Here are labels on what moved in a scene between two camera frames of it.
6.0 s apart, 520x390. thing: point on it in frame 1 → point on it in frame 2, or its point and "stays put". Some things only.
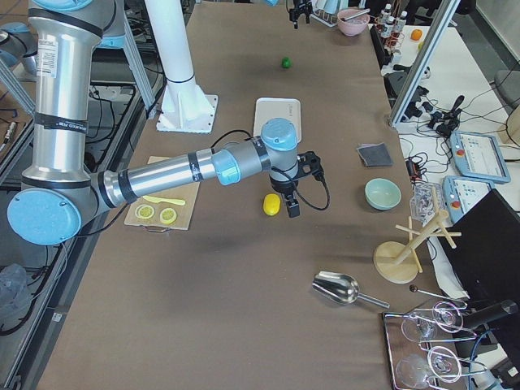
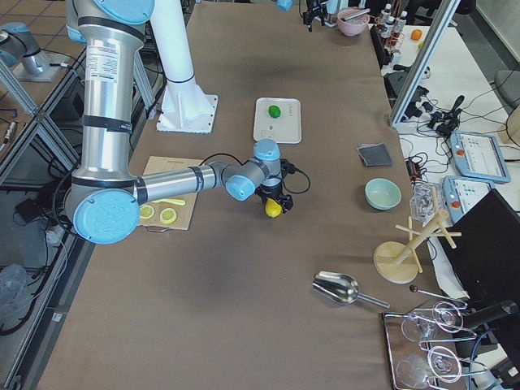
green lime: [286, 62] → [274, 111]
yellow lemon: [271, 204] stays put
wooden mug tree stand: [398, 262] stays put
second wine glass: [415, 370] stays put
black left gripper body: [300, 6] → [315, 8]
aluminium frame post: [441, 21] stays put
